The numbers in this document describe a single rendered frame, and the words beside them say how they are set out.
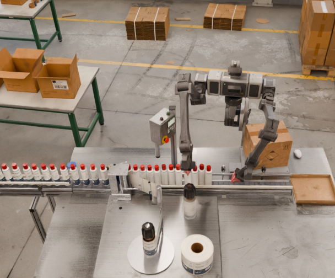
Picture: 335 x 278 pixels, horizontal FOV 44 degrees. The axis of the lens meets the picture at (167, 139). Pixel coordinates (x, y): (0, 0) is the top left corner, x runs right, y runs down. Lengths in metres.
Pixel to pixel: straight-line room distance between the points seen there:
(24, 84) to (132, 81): 1.83
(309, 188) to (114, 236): 1.49
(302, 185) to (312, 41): 2.93
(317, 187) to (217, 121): 2.09
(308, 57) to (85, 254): 4.17
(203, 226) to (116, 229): 0.59
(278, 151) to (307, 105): 2.32
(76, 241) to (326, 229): 1.71
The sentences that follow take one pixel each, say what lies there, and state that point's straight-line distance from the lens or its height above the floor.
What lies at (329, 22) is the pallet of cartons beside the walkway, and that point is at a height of 0.77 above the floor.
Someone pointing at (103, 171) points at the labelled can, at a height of 1.04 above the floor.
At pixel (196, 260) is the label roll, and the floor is 1.02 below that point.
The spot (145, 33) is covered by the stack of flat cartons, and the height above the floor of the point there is 0.12.
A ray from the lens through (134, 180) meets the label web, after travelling 3.05.
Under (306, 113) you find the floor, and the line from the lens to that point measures 5.39.
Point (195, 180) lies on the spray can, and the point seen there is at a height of 0.97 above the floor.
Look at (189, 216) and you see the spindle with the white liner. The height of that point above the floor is 0.91.
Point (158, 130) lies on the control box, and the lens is 2.78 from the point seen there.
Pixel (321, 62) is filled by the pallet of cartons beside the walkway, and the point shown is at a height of 0.19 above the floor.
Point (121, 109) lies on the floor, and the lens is 5.36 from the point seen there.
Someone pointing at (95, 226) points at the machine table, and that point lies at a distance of 3.04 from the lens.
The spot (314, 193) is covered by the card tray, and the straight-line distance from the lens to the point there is 3.29.
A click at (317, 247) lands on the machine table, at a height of 0.83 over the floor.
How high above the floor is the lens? 3.22
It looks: 42 degrees down
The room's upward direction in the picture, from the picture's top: 3 degrees counter-clockwise
